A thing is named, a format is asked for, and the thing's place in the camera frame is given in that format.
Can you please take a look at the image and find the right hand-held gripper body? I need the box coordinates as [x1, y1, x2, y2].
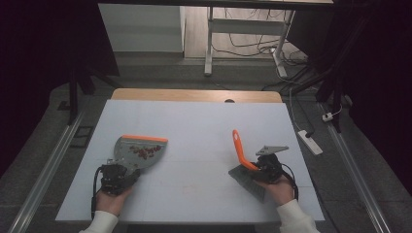
[253, 145, 292, 184]

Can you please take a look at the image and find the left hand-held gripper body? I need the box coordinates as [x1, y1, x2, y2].
[98, 157, 134, 196]

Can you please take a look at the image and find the pile of red and green beans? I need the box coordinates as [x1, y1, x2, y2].
[129, 145, 163, 160]

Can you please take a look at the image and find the gray dustpan with orange rim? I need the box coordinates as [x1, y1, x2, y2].
[113, 134, 169, 178]

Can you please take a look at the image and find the orange handled gray brush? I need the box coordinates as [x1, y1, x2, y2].
[227, 129, 267, 205]

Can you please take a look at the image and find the person's left hand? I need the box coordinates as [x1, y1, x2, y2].
[94, 185, 134, 216]

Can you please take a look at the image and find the person's right hand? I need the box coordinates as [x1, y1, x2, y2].
[254, 175, 296, 207]

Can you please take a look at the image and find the white power strip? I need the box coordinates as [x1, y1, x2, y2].
[297, 129, 325, 156]

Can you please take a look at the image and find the dark floor plate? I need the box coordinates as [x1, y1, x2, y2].
[69, 125, 95, 150]

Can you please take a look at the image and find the black stand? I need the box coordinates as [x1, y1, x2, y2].
[67, 64, 115, 126]

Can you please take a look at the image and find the wooden table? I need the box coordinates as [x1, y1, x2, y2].
[111, 87, 284, 104]

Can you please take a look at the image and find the black curtain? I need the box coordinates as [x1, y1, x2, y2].
[0, 0, 120, 178]
[286, 0, 412, 187]

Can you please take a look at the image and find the white cabinet panel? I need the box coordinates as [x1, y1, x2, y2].
[98, 3, 186, 53]

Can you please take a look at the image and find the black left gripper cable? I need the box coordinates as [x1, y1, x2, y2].
[90, 165, 105, 221]

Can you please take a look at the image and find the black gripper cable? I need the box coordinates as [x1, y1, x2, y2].
[281, 162, 299, 202]
[90, 165, 105, 221]

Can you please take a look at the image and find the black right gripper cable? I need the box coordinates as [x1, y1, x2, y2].
[281, 162, 299, 202]

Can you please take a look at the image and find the metal floor rail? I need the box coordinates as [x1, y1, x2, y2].
[7, 105, 86, 233]
[318, 102, 394, 233]

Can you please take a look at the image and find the tangle of black floor cables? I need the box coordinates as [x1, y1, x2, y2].
[212, 8, 309, 67]

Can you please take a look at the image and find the white desk frame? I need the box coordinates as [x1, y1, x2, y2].
[203, 6, 296, 79]

